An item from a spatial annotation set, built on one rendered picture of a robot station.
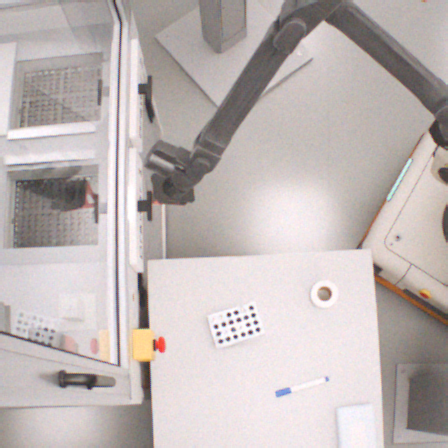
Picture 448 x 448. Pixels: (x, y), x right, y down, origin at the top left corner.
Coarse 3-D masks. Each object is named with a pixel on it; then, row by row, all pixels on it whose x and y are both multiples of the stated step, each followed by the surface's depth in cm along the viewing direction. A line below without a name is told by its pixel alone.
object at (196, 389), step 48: (192, 288) 167; (240, 288) 167; (288, 288) 166; (192, 336) 164; (288, 336) 163; (336, 336) 163; (192, 384) 161; (240, 384) 161; (288, 384) 160; (336, 384) 160; (192, 432) 158; (240, 432) 157; (288, 432) 157; (336, 432) 157
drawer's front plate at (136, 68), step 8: (136, 40) 167; (136, 48) 167; (136, 56) 166; (136, 64) 165; (136, 72) 165; (136, 80) 164; (136, 88) 164; (136, 96) 163; (136, 104) 163; (136, 112) 162; (136, 120) 162; (136, 128) 162; (136, 136) 161; (136, 144) 165
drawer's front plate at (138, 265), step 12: (132, 156) 159; (132, 168) 158; (132, 180) 157; (132, 192) 156; (132, 204) 156; (132, 216) 155; (132, 228) 154; (132, 240) 153; (132, 252) 153; (132, 264) 153
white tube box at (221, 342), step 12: (228, 312) 162; (240, 312) 161; (252, 312) 161; (216, 324) 162; (228, 324) 161; (240, 324) 161; (252, 324) 161; (216, 336) 160; (228, 336) 161; (240, 336) 160; (252, 336) 160
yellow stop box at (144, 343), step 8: (136, 336) 149; (144, 336) 149; (152, 336) 151; (136, 344) 149; (144, 344) 149; (152, 344) 150; (136, 352) 148; (144, 352) 148; (152, 352) 150; (144, 360) 153; (152, 360) 154
